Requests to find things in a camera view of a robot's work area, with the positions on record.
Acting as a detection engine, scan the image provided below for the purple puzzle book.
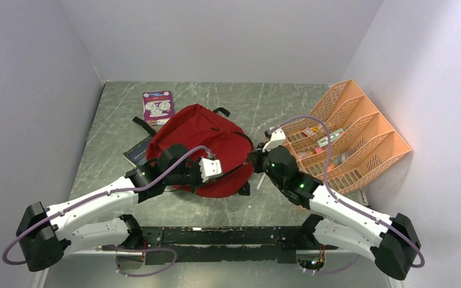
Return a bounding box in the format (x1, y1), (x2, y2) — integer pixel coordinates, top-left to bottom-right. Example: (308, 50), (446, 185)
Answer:
(142, 91), (175, 126)

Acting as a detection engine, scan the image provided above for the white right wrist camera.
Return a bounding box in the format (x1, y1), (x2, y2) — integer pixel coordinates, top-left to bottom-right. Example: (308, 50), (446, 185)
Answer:
(262, 127), (286, 152)

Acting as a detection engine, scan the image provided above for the blue white marker pen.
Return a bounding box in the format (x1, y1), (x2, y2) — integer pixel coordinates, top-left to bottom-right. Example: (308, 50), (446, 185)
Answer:
(255, 173), (266, 191)

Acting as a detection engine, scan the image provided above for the red student backpack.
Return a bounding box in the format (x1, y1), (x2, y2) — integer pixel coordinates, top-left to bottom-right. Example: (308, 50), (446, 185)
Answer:
(125, 104), (254, 198)

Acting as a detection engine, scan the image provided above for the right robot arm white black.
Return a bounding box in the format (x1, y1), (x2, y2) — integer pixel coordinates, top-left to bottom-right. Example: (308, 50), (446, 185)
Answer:
(250, 146), (425, 281)

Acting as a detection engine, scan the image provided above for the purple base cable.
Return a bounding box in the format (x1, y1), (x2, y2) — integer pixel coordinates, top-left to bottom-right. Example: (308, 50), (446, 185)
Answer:
(114, 245), (178, 278)

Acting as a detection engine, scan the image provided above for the white green ruler case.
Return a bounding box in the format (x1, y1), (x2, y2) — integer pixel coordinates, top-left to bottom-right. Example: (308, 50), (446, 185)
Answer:
(317, 128), (344, 148)

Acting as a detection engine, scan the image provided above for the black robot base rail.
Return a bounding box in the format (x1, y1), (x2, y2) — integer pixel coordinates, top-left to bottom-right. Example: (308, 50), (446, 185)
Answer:
(95, 226), (339, 265)

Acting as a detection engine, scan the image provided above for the blue paperback book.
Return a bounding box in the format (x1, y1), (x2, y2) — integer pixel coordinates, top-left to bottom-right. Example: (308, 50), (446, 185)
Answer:
(123, 136), (152, 167)

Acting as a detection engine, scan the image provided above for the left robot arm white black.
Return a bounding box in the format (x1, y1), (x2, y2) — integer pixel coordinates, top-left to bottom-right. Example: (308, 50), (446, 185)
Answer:
(2, 144), (222, 272)

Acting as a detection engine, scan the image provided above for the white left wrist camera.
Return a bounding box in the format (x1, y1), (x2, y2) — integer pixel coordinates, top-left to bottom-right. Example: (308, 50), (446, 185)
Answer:
(199, 158), (223, 183)

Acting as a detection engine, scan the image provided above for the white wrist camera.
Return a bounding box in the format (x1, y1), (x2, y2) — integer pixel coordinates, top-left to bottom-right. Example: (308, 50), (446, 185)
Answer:
(199, 158), (223, 183)
(262, 127), (286, 152)

